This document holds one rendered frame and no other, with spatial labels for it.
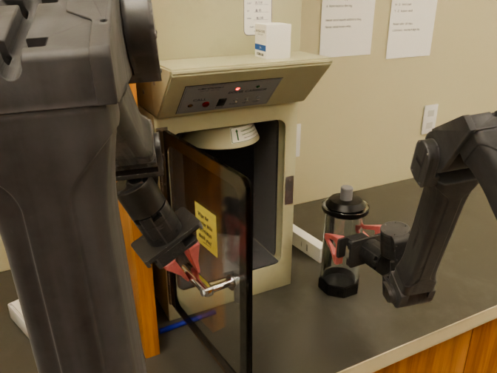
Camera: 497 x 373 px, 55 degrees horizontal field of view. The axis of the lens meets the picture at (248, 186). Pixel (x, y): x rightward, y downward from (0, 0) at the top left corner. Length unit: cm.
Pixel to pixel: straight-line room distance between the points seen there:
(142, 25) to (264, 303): 95
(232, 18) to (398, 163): 116
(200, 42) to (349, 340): 68
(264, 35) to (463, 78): 130
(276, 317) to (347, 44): 93
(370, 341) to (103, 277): 90
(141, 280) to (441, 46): 143
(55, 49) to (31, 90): 2
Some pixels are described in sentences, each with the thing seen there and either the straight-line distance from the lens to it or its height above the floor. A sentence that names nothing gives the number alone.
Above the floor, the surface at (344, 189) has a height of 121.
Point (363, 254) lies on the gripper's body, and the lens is 107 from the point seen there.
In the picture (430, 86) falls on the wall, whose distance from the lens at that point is 196.
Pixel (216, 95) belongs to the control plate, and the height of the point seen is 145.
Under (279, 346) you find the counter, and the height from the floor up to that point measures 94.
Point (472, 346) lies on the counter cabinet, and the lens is 138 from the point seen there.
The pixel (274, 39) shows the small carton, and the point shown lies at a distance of 90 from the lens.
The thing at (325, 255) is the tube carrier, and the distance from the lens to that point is 117.
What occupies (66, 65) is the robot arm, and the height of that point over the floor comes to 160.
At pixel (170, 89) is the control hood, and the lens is 82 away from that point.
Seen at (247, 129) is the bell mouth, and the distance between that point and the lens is 104.
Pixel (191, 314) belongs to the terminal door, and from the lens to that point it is 99.
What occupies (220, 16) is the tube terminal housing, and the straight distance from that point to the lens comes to 94.
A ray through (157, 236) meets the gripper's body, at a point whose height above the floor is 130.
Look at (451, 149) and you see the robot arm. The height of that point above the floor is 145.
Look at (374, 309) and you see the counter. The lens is 118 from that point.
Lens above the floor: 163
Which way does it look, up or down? 23 degrees down
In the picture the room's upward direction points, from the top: straight up
